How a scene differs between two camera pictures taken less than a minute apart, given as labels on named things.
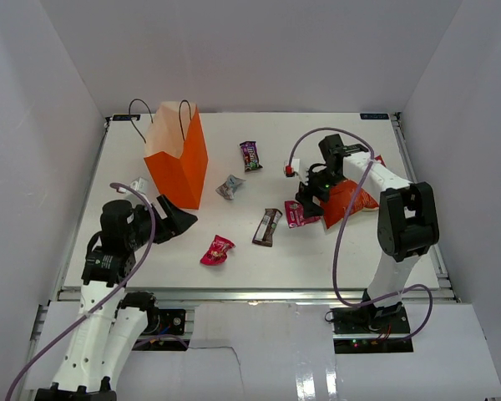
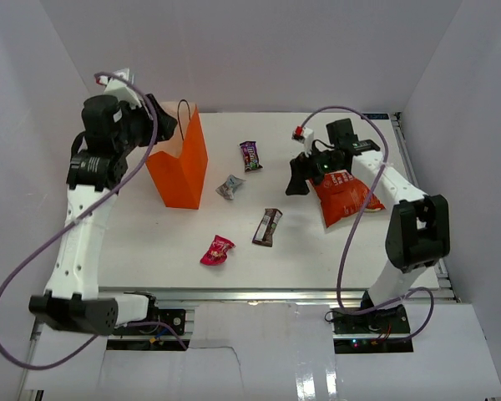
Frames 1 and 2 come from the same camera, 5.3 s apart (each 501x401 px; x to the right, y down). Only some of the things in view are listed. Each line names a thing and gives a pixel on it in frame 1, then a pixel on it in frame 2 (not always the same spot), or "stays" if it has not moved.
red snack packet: x=218 y=251 stays
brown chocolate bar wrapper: x=265 y=232 stays
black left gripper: x=176 y=221 -> x=166 y=124
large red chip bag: x=341 y=196 stays
